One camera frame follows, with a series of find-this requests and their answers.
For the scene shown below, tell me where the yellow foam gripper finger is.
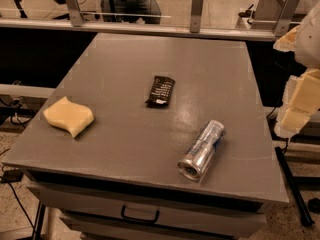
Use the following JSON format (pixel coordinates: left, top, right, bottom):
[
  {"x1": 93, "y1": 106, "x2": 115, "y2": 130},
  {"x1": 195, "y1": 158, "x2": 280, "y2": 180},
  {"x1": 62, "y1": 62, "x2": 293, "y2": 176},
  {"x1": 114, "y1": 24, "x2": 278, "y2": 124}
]
[
  {"x1": 273, "y1": 27, "x2": 298, "y2": 52},
  {"x1": 274, "y1": 69, "x2": 320, "y2": 138}
]

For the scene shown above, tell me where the silver redbull can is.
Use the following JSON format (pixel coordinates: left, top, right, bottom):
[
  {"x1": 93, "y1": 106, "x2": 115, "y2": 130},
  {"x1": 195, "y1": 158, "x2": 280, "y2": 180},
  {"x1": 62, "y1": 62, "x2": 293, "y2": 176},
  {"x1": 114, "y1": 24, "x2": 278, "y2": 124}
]
[{"x1": 178, "y1": 120, "x2": 226, "y2": 181}]

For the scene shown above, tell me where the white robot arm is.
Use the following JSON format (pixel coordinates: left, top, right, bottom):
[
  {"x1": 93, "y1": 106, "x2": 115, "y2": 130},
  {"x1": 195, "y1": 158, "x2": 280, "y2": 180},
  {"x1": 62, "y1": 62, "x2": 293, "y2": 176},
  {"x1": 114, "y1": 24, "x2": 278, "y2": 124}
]
[{"x1": 273, "y1": 2, "x2": 320, "y2": 138}]

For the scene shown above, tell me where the black rxbar chocolate wrapper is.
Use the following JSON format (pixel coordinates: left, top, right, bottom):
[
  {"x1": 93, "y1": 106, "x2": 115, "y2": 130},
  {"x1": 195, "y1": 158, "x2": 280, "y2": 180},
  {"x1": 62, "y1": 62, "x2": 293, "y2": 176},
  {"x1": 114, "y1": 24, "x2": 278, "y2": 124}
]
[{"x1": 145, "y1": 76, "x2": 175, "y2": 106}]

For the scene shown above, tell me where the black pole on floor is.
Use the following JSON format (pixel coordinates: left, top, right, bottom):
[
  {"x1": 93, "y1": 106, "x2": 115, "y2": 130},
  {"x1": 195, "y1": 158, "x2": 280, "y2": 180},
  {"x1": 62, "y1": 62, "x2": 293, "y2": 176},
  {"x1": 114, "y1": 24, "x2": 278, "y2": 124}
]
[{"x1": 275, "y1": 147, "x2": 314, "y2": 227}]

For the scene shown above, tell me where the person in jeans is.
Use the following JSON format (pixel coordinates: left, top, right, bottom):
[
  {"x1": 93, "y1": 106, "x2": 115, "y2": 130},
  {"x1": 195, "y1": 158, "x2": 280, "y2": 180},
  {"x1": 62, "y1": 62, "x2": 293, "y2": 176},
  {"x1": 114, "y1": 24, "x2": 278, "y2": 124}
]
[{"x1": 101, "y1": 0, "x2": 161, "y2": 24}]

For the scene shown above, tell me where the yellow wavy sponge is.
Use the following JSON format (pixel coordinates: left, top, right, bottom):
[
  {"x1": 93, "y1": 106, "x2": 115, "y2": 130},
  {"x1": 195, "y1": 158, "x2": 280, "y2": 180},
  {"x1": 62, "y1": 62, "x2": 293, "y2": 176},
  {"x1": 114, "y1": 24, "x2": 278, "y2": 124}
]
[{"x1": 43, "y1": 97, "x2": 94, "y2": 138}]

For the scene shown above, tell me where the metal rail frame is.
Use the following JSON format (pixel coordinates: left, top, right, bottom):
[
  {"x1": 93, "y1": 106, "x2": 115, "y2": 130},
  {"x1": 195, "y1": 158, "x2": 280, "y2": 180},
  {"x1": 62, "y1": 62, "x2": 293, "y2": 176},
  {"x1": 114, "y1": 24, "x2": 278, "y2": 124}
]
[{"x1": 0, "y1": 0, "x2": 305, "y2": 42}]

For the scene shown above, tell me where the grey drawer with black handle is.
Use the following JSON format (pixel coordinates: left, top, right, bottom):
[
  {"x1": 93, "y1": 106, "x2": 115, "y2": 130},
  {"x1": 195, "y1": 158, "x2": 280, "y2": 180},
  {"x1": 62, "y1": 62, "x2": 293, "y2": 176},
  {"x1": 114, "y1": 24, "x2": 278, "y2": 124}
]
[{"x1": 27, "y1": 181, "x2": 266, "y2": 240}]

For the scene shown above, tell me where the black floor cable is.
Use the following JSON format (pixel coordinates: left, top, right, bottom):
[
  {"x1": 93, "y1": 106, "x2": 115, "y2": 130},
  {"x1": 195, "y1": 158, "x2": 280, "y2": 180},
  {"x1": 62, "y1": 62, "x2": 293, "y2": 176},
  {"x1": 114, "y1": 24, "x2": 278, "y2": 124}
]
[{"x1": 0, "y1": 147, "x2": 36, "y2": 232}]

